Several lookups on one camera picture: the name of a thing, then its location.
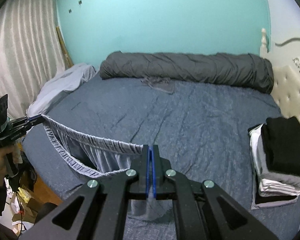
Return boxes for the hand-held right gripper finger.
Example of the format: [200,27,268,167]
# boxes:
[150,144,280,240]
[20,144,150,240]

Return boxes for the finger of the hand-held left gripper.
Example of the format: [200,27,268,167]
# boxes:
[20,114,44,125]
[7,118,44,137]

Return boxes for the checked light blue shorts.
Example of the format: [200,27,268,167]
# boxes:
[41,114,174,222]

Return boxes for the light grey blanket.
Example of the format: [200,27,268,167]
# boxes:
[27,64,98,117]

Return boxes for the dark cloth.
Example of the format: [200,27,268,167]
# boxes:
[21,159,38,192]

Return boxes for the striped beige curtain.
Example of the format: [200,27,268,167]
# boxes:
[0,0,68,130]

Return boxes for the bed with blue-grey sheet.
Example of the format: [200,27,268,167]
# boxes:
[21,74,300,240]

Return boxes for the wooden stick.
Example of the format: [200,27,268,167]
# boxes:
[55,26,74,68]

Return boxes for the pile of paper and cardboard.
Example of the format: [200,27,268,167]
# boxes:
[4,185,42,234]

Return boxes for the crumpled grey garment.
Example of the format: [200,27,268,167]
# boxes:
[141,76,175,95]

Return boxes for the black-trimmed white folded garment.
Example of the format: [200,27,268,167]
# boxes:
[247,123,268,180]

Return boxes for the rolled dark grey duvet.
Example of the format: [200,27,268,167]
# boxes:
[99,51,275,94]

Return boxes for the pale lilac folded garment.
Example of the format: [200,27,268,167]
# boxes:
[251,192,300,210]

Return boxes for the black folded garment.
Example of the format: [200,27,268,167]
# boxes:
[261,117,300,176]
[254,194,299,205]

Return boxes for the grey folded garment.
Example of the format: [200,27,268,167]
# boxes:
[259,170,300,188]

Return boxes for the cream tufted headboard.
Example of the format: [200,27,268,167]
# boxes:
[259,28,300,130]

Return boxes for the wooden bed frame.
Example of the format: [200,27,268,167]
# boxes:
[31,175,64,205]

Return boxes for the black cable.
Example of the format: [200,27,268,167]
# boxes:
[6,175,25,233]

